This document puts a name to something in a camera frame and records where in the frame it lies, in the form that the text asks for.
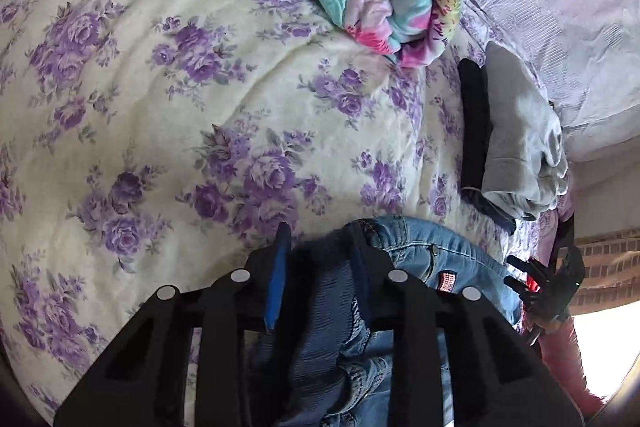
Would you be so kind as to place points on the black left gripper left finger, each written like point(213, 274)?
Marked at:
point(139, 379)

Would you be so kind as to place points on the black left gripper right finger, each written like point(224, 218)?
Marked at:
point(455, 357)

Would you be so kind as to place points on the blue denim jeans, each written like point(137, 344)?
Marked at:
point(321, 365)

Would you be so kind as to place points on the red jacket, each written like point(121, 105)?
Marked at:
point(561, 354)

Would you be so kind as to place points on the grey folded sweatpants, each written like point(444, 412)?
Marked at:
point(526, 167)

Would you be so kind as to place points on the dark navy folded pants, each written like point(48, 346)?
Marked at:
point(477, 130)

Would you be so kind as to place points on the purple floral bedspread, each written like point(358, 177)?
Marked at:
point(146, 142)

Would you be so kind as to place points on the lilac lace bed cover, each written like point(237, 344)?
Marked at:
point(586, 52)

